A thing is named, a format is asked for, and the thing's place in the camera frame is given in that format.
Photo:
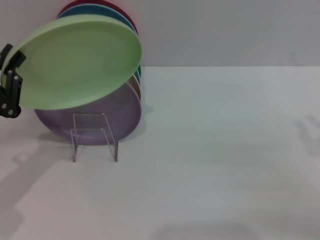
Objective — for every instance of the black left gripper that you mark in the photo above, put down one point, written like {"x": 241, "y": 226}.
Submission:
{"x": 8, "y": 111}

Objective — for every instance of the light green plate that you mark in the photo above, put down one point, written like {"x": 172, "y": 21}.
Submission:
{"x": 75, "y": 62}

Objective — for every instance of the red plate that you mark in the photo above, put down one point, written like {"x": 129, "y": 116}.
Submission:
{"x": 72, "y": 3}

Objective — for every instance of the lilac plate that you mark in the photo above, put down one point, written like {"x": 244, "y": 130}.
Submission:
{"x": 100, "y": 117}

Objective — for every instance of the clear acrylic plate rack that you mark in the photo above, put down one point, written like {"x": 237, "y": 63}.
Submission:
{"x": 110, "y": 140}

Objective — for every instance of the beige plate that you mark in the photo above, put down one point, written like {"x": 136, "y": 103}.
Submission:
{"x": 136, "y": 87}

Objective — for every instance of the light blue plate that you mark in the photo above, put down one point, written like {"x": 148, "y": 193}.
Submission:
{"x": 139, "y": 78}

